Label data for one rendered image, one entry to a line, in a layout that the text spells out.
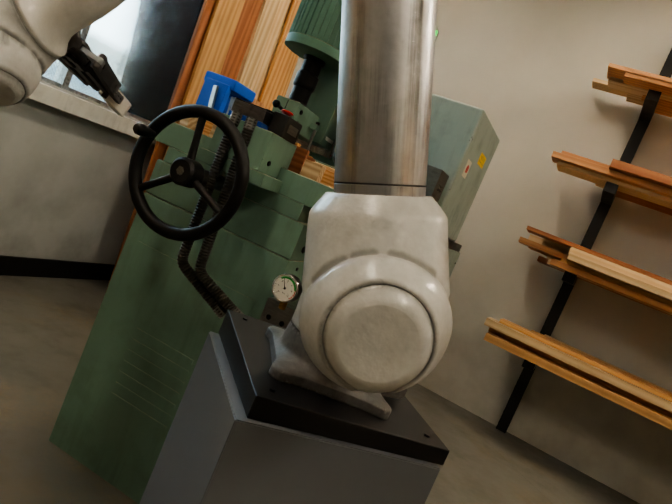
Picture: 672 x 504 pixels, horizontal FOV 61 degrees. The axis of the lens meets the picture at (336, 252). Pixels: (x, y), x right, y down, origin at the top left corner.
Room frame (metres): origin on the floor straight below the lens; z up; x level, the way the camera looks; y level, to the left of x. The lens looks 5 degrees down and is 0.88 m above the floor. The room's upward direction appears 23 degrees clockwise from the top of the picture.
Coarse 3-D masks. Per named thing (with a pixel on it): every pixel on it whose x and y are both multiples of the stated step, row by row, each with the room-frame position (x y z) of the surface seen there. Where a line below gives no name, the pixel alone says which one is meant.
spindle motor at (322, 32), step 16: (304, 0) 1.46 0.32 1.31; (320, 0) 1.43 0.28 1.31; (336, 0) 1.43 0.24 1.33; (304, 16) 1.45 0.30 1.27; (320, 16) 1.43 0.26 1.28; (336, 16) 1.43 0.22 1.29; (304, 32) 1.43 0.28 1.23; (320, 32) 1.43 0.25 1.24; (336, 32) 1.44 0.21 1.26; (304, 48) 1.45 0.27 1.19; (320, 48) 1.43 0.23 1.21; (336, 48) 1.44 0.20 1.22; (336, 64) 1.47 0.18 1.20
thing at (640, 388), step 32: (640, 96) 3.16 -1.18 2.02; (640, 128) 3.28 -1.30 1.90; (576, 160) 2.97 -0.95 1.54; (608, 192) 2.95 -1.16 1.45; (640, 192) 2.89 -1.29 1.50; (576, 256) 2.82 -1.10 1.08; (608, 256) 2.85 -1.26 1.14; (608, 288) 2.91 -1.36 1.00; (640, 288) 2.73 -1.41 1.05; (512, 352) 2.91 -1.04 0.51; (544, 352) 2.86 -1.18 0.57; (576, 352) 2.93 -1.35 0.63; (608, 384) 2.81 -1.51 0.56; (640, 384) 2.73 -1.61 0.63; (512, 416) 3.27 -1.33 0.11
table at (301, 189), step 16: (176, 128) 1.42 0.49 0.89; (176, 144) 1.41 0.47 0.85; (208, 144) 1.38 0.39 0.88; (208, 160) 1.27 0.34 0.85; (224, 160) 1.26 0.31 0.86; (256, 176) 1.23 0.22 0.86; (288, 176) 1.31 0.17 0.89; (304, 176) 1.30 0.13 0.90; (288, 192) 1.31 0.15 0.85; (304, 192) 1.30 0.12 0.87; (320, 192) 1.28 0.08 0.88
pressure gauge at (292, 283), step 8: (280, 280) 1.22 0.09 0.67; (288, 280) 1.21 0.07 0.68; (296, 280) 1.21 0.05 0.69; (272, 288) 1.22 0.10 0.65; (280, 288) 1.22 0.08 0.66; (288, 288) 1.21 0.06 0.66; (296, 288) 1.20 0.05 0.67; (280, 296) 1.22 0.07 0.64; (288, 296) 1.21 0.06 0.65; (296, 296) 1.21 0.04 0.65; (280, 304) 1.23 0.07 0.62
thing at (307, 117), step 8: (280, 96) 1.47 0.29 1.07; (280, 104) 1.47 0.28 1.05; (288, 104) 1.46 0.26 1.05; (296, 104) 1.46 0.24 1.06; (280, 112) 1.47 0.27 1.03; (296, 112) 1.46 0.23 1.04; (304, 112) 1.49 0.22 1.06; (312, 112) 1.54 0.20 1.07; (296, 120) 1.47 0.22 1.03; (304, 120) 1.51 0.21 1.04; (312, 120) 1.55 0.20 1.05; (304, 128) 1.53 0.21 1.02; (304, 136) 1.54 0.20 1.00
